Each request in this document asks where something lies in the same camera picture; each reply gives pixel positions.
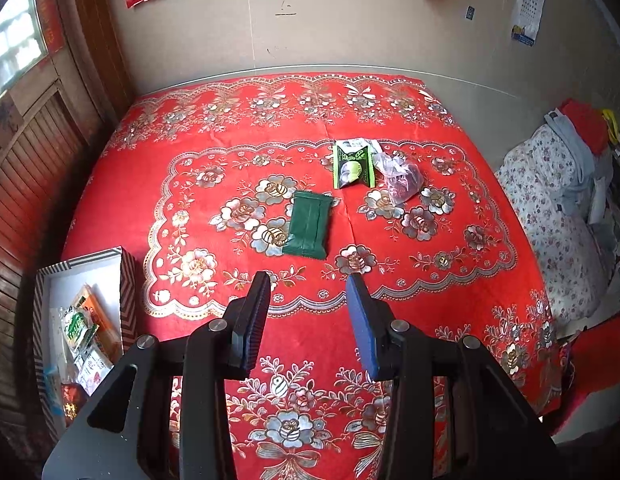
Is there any orange snack packet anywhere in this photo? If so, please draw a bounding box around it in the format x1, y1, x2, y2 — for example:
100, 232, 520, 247
72, 284, 122, 356

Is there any white black snack packet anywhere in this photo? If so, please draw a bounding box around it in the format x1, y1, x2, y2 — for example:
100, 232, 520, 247
340, 137, 386, 161

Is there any red blanket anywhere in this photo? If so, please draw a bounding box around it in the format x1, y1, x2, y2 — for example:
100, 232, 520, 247
537, 325, 620, 436

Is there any red floral tablecloth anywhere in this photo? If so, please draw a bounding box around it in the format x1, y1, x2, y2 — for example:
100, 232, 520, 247
60, 72, 563, 480

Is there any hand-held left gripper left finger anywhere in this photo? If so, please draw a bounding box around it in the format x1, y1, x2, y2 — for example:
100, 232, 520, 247
42, 271, 272, 480

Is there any light blue snack packet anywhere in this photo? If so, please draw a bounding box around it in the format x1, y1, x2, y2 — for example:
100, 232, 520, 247
42, 365, 63, 416

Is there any yellow object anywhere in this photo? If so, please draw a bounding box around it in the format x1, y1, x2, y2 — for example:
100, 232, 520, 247
602, 108, 620, 143

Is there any red paper door banner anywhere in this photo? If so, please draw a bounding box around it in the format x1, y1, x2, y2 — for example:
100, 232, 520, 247
34, 0, 66, 56

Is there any bright green snack packet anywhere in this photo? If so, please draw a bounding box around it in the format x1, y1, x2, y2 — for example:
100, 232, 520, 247
332, 137, 376, 190

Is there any brown cookie packet green label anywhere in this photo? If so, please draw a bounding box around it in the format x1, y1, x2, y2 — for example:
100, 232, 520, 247
60, 305, 98, 356

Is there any dark green snack packet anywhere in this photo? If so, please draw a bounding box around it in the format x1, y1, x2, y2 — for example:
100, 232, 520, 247
281, 191, 334, 261

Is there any grey clothing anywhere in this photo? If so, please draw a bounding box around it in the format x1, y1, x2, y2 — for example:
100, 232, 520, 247
544, 110, 598, 201

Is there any brown wooden door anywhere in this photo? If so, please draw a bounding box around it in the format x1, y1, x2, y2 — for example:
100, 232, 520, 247
0, 0, 141, 461

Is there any dark red snack packet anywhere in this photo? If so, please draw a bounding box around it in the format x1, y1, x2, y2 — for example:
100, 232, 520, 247
60, 382, 88, 428

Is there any red cloth bundle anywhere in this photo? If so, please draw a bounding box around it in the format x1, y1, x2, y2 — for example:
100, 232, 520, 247
560, 99, 611, 156

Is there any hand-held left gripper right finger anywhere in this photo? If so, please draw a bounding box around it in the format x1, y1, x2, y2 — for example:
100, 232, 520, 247
345, 272, 558, 480

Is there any clear bag of red candies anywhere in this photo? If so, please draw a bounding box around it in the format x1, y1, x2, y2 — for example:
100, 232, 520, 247
372, 152, 426, 207

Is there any bright window pane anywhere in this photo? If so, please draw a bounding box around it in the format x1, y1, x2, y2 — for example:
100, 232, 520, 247
0, 0, 48, 106

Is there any striped cardboard box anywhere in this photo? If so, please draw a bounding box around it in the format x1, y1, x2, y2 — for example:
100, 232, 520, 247
32, 246, 141, 441

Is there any floral bedding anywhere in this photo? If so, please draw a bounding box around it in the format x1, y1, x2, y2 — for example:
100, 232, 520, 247
494, 122, 616, 323

